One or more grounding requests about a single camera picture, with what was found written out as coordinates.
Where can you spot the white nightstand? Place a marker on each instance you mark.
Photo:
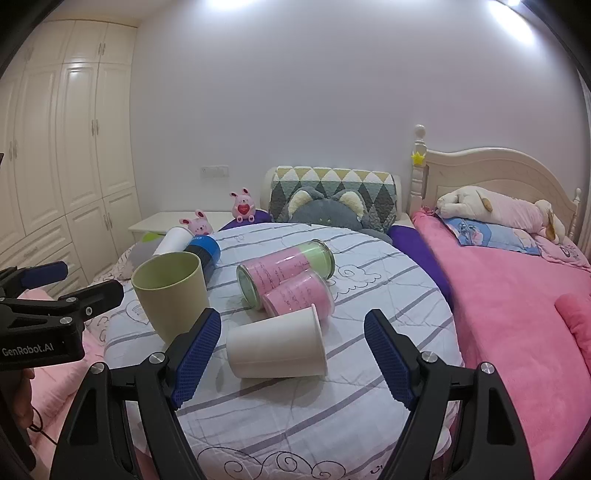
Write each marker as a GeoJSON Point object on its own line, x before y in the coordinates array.
{"type": "Point", "coordinates": [157, 224]}

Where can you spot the grey cat plush pillow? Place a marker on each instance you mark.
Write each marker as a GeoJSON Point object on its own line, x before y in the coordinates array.
{"type": "Point", "coordinates": [323, 212]}

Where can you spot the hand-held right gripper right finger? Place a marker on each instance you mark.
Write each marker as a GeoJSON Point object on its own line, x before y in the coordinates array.
{"type": "Point", "coordinates": [388, 360]}

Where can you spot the light pink blanket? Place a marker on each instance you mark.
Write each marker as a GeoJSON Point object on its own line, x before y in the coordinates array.
{"type": "Point", "coordinates": [51, 383]}

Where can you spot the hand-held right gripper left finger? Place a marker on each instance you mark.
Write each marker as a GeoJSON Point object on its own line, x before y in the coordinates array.
{"type": "Point", "coordinates": [198, 355]}

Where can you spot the small pink bunny toy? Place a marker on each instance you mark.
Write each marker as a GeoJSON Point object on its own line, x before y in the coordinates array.
{"type": "Point", "coordinates": [198, 225]}

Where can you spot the grey and green cushion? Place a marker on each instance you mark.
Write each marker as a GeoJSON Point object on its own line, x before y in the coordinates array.
{"type": "Point", "coordinates": [143, 249]}

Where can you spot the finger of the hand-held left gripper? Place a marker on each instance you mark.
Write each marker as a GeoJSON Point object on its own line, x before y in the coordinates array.
{"type": "Point", "coordinates": [44, 272]}
{"type": "Point", "coordinates": [99, 295]}

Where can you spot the white wall socket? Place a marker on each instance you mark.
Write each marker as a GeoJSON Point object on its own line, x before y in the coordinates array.
{"type": "Point", "coordinates": [215, 171]}

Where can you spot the pink and green glass jar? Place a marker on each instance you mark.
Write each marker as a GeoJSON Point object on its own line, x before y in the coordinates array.
{"type": "Point", "coordinates": [281, 270]}

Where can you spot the round table striped cloth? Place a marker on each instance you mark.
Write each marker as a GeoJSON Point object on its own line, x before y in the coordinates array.
{"type": "Point", "coordinates": [369, 286]}

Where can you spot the blue cup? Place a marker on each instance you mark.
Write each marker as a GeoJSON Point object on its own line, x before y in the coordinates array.
{"type": "Point", "coordinates": [203, 247]}

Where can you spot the pink pillow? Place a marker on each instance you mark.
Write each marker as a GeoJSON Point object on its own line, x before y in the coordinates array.
{"type": "Point", "coordinates": [577, 318]}

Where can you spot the green cup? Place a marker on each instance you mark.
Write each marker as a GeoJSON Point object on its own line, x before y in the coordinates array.
{"type": "Point", "coordinates": [171, 304]}

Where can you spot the blue cartoon pillow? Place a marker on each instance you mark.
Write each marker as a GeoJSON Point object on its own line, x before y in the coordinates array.
{"type": "Point", "coordinates": [489, 235]}

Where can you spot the white and pink plush dog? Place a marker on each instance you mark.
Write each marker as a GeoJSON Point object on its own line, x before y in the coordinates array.
{"type": "Point", "coordinates": [498, 205]}

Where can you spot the pink printed quilt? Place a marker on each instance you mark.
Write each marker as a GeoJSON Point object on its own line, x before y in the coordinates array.
{"type": "Point", "coordinates": [563, 254]}

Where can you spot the yellow star sticker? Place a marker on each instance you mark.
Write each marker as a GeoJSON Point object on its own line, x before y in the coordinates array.
{"type": "Point", "coordinates": [419, 158]}

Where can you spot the pink bunny toy with heart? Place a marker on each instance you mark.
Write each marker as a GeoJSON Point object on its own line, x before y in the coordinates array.
{"type": "Point", "coordinates": [243, 207]}

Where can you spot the cream wooden bed headboard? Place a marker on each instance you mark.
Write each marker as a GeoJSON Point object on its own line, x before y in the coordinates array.
{"type": "Point", "coordinates": [498, 170]}

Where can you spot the triangle pattern quilted cover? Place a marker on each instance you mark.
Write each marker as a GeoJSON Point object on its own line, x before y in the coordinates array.
{"type": "Point", "coordinates": [332, 177]}

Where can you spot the pink fleece blanket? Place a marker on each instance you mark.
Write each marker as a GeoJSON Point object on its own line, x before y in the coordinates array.
{"type": "Point", "coordinates": [498, 314]}

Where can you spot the cream wardrobe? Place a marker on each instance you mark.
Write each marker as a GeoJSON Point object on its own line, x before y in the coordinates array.
{"type": "Point", "coordinates": [83, 138]}

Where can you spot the person's left hand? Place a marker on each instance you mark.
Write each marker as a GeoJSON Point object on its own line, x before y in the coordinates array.
{"type": "Point", "coordinates": [27, 392]}

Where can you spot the white cup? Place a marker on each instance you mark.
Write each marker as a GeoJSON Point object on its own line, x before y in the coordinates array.
{"type": "Point", "coordinates": [272, 346]}

